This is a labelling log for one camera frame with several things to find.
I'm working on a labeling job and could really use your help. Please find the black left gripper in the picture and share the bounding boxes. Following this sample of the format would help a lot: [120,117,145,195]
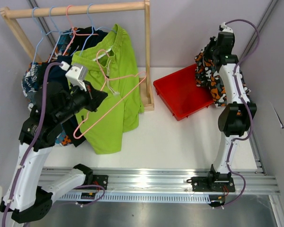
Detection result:
[55,79,108,123]

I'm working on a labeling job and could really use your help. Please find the pink wire hanger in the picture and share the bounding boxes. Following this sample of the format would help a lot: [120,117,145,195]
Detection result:
[71,48,145,140]
[62,5,90,56]

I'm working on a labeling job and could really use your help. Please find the teal patterned shorts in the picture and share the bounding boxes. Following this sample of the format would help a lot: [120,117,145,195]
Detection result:
[21,28,76,148]

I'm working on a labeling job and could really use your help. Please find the navy blue shorts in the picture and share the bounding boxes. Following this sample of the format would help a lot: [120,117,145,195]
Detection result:
[48,55,72,86]

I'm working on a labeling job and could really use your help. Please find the lime green shorts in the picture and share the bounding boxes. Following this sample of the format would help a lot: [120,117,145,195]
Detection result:
[72,24,144,155]

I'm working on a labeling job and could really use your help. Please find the black shorts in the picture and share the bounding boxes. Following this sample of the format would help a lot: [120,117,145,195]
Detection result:
[50,27,108,147]

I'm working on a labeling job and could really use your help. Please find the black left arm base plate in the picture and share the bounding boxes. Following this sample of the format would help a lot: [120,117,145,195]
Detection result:
[74,175,109,191]

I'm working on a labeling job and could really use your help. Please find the aluminium mounting rail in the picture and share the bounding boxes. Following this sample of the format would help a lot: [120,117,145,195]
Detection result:
[22,168,281,195]

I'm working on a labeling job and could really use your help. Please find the slotted white cable duct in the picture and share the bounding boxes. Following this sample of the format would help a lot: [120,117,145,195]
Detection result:
[58,191,222,204]

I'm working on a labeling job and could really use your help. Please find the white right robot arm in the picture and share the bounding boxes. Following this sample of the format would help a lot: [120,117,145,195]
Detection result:
[193,31,257,192]

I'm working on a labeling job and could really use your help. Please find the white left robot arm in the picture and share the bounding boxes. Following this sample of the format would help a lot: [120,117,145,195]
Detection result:
[0,81,108,224]

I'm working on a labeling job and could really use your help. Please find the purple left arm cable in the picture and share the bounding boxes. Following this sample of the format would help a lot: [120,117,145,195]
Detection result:
[1,61,105,227]

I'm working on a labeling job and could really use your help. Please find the red plastic tray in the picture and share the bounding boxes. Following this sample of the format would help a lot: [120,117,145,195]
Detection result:
[153,64,213,121]

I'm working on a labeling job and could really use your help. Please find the pink wire hanger on rack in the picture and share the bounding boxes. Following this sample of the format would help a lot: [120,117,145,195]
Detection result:
[62,5,90,56]

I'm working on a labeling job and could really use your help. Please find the orange camouflage shorts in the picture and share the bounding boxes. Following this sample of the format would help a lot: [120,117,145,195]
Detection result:
[194,35,251,108]

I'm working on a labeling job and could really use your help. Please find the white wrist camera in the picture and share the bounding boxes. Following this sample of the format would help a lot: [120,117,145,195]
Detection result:
[60,61,88,92]
[219,22,234,36]

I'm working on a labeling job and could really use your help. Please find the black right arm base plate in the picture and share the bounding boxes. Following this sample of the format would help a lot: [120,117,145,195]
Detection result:
[186,176,235,192]

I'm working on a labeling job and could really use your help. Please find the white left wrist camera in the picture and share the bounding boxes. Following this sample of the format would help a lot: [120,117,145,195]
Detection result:
[60,61,88,92]

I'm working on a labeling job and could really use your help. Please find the wooden clothes rack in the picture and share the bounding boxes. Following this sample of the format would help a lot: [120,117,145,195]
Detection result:
[0,0,154,111]

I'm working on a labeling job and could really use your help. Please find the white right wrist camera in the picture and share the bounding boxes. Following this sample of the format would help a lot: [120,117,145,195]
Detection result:
[219,22,234,36]

